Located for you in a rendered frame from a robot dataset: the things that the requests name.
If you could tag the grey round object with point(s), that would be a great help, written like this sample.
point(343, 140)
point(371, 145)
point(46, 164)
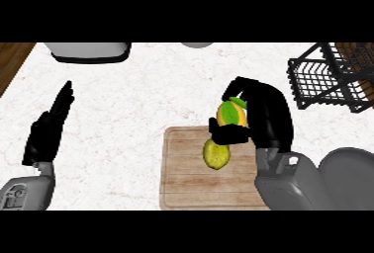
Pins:
point(197, 44)

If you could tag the yellow fruit with green leaves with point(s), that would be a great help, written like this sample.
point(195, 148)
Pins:
point(229, 113)

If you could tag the pale wooden cutting board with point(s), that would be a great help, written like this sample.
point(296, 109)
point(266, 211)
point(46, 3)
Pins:
point(194, 184)

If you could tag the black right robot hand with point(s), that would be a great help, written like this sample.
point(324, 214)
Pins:
point(271, 118)

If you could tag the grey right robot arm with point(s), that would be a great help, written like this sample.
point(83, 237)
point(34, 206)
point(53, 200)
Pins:
point(310, 184)

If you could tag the olive yellow oval fruit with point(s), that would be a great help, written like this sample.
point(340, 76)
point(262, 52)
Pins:
point(216, 157)

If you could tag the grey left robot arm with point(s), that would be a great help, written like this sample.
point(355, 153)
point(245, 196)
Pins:
point(27, 194)

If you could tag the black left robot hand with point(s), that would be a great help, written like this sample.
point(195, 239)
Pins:
point(46, 131)

